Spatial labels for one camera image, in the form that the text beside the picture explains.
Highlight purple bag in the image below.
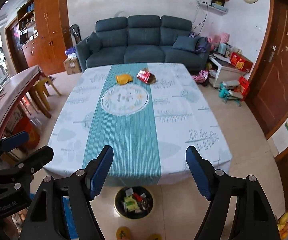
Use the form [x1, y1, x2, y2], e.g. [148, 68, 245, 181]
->
[189, 31, 212, 54]

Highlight teal toy stool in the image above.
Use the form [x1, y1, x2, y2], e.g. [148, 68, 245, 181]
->
[218, 80, 243, 107]

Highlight small red gift bag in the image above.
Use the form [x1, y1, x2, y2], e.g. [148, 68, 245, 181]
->
[238, 76, 250, 96]

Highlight large red shopping bag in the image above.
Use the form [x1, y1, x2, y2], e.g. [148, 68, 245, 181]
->
[16, 119, 41, 148]

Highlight pile of discarded wrappers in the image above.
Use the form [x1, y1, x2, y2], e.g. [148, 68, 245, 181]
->
[121, 187, 152, 213]

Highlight cardboard box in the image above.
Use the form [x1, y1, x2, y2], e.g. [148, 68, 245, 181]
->
[63, 57, 82, 75]

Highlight pink gift bags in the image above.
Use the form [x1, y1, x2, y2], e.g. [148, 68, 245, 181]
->
[210, 32, 231, 45]

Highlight dark round trash bin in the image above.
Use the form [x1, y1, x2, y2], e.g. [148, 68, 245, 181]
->
[114, 186, 154, 220]

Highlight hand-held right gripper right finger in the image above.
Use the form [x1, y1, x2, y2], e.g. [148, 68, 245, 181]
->
[185, 146, 281, 240]

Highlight red gift box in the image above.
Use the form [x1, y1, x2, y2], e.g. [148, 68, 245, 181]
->
[230, 52, 254, 73]

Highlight white low stand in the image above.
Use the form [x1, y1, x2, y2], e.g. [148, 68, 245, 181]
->
[208, 54, 247, 88]

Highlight red foil packet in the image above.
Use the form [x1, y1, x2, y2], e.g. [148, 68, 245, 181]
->
[137, 69, 152, 83]

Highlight pile of yellow mangoes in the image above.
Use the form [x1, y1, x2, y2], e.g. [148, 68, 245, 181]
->
[276, 212, 288, 240]

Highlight dark blue sofa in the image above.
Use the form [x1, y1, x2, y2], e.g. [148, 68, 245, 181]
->
[75, 15, 213, 73]

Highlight dark blue sofa cushion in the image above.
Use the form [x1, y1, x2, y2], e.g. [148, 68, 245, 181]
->
[171, 36, 201, 53]
[86, 32, 103, 54]

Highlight black standing fan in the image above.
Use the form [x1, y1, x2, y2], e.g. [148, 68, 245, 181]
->
[70, 24, 82, 45]

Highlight mint green appliance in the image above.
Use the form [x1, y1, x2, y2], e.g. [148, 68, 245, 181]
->
[218, 43, 232, 57]

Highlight yellow wooden stool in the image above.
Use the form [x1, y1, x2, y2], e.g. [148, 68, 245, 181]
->
[31, 76, 62, 118]

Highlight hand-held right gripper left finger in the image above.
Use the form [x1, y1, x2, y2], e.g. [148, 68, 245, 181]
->
[20, 145, 114, 240]

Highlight black wall cables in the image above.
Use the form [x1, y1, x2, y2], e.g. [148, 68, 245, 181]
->
[191, 0, 209, 32]

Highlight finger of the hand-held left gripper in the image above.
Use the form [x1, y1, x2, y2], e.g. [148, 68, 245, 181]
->
[0, 145, 54, 180]
[0, 131, 30, 160]

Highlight table with patterned tablecloth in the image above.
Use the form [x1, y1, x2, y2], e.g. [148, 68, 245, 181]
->
[46, 62, 233, 187]

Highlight orange wooden cabinet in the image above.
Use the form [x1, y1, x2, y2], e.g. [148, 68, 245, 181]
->
[5, 0, 73, 75]

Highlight orange yellow bag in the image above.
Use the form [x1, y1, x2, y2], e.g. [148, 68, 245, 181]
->
[116, 74, 134, 85]

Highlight white wall shelf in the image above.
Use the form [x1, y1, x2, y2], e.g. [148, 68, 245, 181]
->
[205, 0, 229, 13]

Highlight pink bag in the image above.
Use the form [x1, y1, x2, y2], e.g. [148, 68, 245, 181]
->
[193, 70, 211, 85]

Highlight long wooden side table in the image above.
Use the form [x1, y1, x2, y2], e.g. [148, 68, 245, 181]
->
[0, 65, 52, 140]

